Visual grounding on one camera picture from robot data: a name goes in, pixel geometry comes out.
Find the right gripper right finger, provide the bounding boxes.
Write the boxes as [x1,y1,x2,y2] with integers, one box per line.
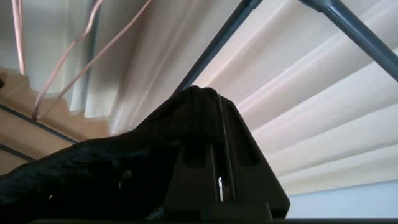
[218,95,292,218]

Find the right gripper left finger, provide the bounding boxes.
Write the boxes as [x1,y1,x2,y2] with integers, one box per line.
[163,141,219,218]

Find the black shorts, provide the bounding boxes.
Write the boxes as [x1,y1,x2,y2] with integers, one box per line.
[0,85,225,222]

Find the pink clothes hanger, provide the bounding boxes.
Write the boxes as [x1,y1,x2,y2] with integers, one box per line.
[32,0,154,121]
[11,0,26,75]

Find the black clothes rack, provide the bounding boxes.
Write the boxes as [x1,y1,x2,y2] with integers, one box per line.
[0,0,398,163]

